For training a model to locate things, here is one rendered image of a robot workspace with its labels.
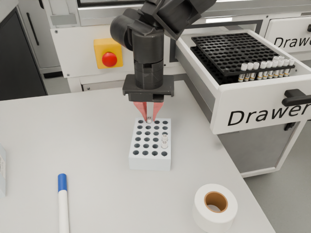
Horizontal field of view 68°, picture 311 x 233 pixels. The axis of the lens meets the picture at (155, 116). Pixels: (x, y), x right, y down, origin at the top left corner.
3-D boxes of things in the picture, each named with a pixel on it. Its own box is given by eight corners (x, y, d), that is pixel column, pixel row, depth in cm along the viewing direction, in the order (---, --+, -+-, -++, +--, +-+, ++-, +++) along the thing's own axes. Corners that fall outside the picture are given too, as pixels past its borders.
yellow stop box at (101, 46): (123, 68, 65) (121, 43, 60) (97, 70, 64) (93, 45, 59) (121, 60, 69) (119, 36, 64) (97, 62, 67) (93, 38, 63)
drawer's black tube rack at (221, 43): (285, 89, 57) (295, 65, 53) (219, 97, 54) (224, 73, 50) (241, 52, 74) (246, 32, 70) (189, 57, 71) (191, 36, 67)
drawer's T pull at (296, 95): (320, 102, 42) (323, 96, 41) (283, 107, 41) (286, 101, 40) (306, 92, 45) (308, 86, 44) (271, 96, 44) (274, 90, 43)
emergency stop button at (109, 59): (118, 67, 62) (116, 53, 59) (102, 69, 61) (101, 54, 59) (117, 62, 64) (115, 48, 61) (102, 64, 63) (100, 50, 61)
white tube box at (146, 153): (170, 171, 47) (171, 159, 45) (129, 169, 47) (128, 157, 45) (170, 130, 57) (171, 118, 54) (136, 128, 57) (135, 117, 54)
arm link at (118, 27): (169, -19, 36) (194, 15, 42) (131, -28, 43) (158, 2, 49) (127, 47, 37) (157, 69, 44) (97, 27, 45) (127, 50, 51)
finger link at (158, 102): (134, 110, 56) (131, 76, 50) (163, 111, 56) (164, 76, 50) (130, 128, 51) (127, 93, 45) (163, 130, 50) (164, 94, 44)
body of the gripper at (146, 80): (127, 81, 51) (124, 49, 46) (173, 82, 50) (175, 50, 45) (122, 98, 46) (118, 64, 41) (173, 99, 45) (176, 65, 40)
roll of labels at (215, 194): (232, 240, 37) (237, 228, 34) (188, 227, 38) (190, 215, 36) (233, 201, 42) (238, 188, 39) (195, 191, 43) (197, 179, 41)
